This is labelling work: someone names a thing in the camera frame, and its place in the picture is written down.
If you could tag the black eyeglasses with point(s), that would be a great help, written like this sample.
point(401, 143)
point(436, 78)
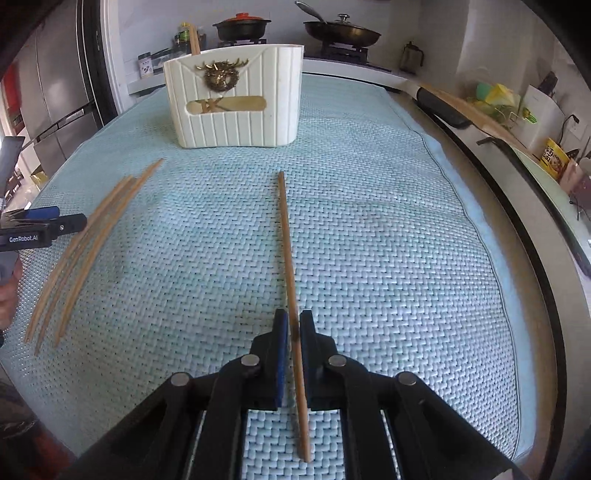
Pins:
point(581, 205)

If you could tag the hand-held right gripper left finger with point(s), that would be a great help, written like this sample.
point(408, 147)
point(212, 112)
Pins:
point(281, 355)

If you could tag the light blue woven mat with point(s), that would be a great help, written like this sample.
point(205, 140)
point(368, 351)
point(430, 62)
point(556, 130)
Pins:
point(392, 230)

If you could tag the slender wooden chopstick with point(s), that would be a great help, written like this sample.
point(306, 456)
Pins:
point(195, 41)
point(286, 254)

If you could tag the glass french press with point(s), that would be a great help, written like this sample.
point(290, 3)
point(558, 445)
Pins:
point(412, 57)

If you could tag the grey refrigerator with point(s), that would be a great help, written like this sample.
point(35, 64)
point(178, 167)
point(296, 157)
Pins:
point(60, 92)

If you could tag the black clay pot red lid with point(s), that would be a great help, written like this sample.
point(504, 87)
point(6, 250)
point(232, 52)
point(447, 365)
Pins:
point(242, 27)

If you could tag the set of wooden chopsticks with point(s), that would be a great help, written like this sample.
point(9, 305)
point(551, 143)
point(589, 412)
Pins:
point(124, 198)

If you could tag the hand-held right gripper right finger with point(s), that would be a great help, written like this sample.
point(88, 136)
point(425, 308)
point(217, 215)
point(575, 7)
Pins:
point(307, 355)

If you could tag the white knife holder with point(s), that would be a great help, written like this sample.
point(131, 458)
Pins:
point(540, 120)

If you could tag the white kitchen counter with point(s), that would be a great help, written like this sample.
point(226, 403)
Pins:
point(355, 74)

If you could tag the yellow cup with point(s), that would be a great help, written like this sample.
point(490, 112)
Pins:
point(556, 159)

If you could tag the person's left hand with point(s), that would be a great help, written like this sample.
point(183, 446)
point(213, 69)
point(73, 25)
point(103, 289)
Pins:
point(5, 304)

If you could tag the row of spice jars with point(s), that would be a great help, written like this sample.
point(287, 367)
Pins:
point(147, 64)

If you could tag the cream ribbed utensil holder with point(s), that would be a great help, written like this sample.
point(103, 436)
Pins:
point(240, 120)

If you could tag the wooden cutting board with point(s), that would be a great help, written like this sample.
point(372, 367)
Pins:
point(480, 117)

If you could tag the green and yellow bag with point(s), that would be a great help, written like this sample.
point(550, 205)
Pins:
point(496, 99)

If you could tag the wall power outlet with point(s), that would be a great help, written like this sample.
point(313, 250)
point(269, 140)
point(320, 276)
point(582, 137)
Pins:
point(572, 124)

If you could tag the dark wok with glass lid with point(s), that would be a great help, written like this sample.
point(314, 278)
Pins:
point(341, 30)

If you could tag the pink cup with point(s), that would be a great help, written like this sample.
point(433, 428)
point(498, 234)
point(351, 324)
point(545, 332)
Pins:
point(575, 177)

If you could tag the green cutting board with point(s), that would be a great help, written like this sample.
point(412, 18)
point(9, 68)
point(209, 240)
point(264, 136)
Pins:
point(554, 194)

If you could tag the group of sauce bottles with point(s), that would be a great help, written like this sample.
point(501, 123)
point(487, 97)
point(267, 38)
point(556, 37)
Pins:
point(189, 32)

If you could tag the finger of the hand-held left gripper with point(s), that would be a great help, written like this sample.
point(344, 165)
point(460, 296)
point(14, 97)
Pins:
point(41, 213)
point(69, 222)

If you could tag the black gas stove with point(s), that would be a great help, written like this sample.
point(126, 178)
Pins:
point(341, 57)

